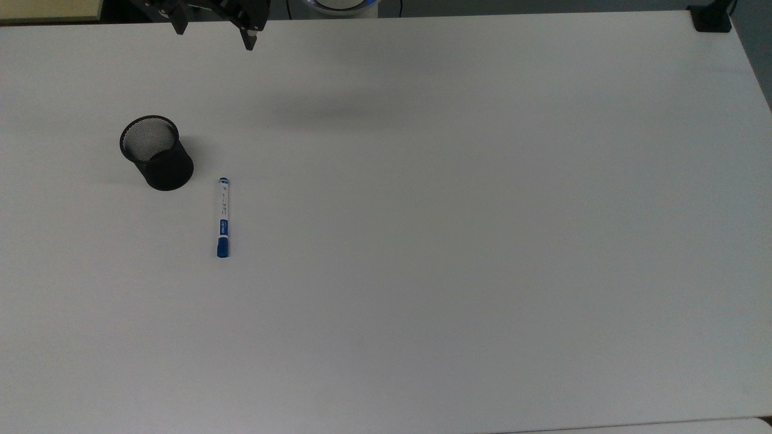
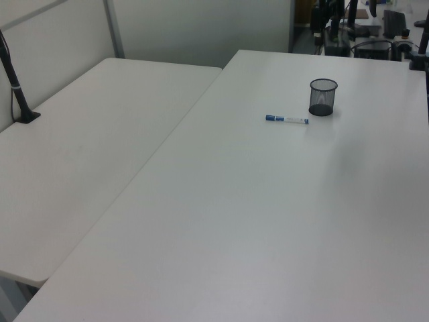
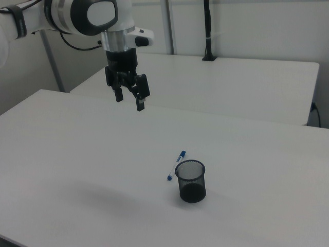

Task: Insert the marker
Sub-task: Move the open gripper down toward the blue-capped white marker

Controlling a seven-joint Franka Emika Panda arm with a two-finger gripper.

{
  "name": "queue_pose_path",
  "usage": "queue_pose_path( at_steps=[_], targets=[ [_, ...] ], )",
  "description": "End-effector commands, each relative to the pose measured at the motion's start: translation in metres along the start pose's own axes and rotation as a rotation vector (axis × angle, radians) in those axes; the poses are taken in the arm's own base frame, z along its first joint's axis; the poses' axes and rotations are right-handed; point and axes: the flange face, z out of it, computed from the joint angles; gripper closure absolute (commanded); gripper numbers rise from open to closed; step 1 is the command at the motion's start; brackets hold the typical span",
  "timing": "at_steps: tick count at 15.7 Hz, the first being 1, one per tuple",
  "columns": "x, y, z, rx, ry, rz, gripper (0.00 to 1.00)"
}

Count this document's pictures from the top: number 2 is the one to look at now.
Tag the black monitor stand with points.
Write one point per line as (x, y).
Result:
(352, 13)

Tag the black flat device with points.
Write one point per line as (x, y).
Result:
(368, 31)

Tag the grey metal partition post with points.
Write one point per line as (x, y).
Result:
(114, 30)

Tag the black low equipment box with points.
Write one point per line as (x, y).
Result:
(372, 52)

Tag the black pole with white tie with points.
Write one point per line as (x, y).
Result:
(20, 100)

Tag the blue and white marker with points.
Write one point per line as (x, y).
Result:
(288, 119)

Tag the black mesh pen cup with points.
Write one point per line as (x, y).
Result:
(321, 110)

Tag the black hanging adapter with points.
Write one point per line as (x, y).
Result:
(316, 20)

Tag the brown flat board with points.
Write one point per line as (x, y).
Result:
(362, 14)

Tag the black clamped camera pole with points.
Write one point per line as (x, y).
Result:
(423, 43)

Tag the dark partition edge post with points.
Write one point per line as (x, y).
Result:
(291, 27)

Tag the white box with black knob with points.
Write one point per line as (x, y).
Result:
(402, 43)

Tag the black box device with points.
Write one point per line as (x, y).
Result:
(336, 47)

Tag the white rounded-corner table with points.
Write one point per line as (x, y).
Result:
(83, 151)

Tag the dark grey upright panel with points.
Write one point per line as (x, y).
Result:
(395, 23)

